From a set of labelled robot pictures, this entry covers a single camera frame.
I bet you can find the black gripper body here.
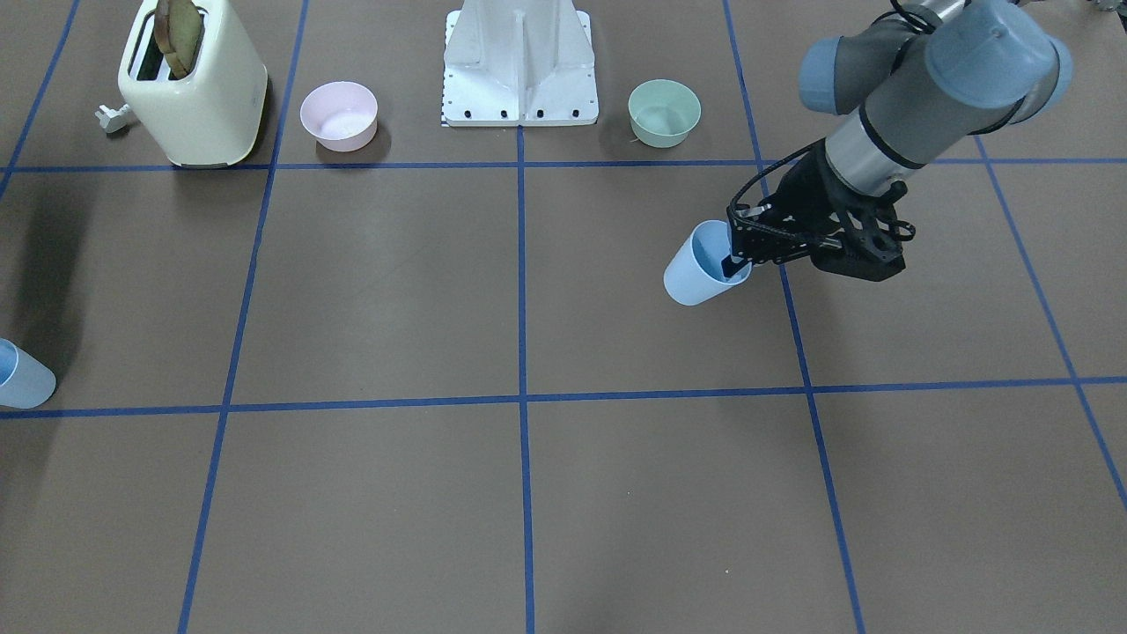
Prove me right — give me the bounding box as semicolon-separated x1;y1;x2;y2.
727;141;917;282

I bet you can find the light blue cup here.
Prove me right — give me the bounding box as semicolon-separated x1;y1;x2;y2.
663;218;753;306
1;338;57;409

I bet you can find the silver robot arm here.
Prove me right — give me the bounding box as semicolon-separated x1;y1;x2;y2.
719;1;1074;282

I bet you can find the green bowl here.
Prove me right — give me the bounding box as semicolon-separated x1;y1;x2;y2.
627;77;702;149

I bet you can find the pink bowl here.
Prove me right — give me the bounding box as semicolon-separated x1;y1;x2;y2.
299;81;379;152

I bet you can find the cream toaster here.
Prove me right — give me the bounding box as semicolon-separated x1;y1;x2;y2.
117;1;269;168

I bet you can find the toast bread slice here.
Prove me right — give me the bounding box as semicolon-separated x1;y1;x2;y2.
152;0;204;80

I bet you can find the white toaster plug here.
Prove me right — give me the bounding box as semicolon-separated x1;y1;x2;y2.
95;104;136;134

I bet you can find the white camera pillar base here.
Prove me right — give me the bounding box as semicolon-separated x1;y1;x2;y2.
440;1;600;128

